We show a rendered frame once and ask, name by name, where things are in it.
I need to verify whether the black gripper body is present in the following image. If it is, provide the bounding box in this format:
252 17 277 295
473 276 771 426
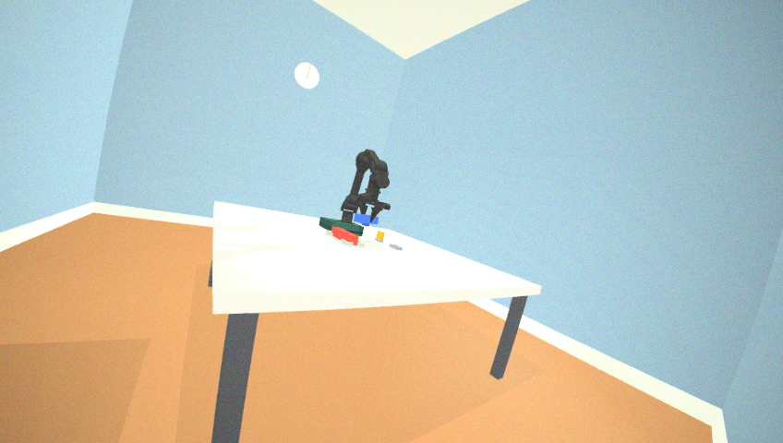
351 186 391 210

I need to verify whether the red bar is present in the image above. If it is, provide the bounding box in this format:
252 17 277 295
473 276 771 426
331 227 359 245

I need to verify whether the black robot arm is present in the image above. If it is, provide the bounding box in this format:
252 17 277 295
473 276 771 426
339 150 390 224

